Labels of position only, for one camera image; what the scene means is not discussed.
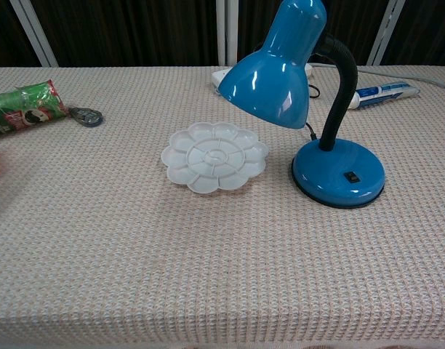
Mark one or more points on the blue gooseneck desk lamp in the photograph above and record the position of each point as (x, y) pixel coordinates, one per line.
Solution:
(277, 83)

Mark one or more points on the white flower-shaped paint palette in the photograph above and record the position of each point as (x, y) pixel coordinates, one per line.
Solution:
(211, 156)

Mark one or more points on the woven beige tablecloth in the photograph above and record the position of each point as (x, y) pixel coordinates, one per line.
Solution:
(171, 254)

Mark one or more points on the white power strip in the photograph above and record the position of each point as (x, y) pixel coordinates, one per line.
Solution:
(219, 77)

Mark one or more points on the white and blue toothpaste tube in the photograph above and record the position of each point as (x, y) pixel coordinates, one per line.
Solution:
(382, 94)

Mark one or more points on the green snack canister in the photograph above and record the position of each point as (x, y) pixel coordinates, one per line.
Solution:
(22, 109)

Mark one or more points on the white metal frame post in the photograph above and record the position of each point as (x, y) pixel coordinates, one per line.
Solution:
(227, 32)
(385, 32)
(33, 32)

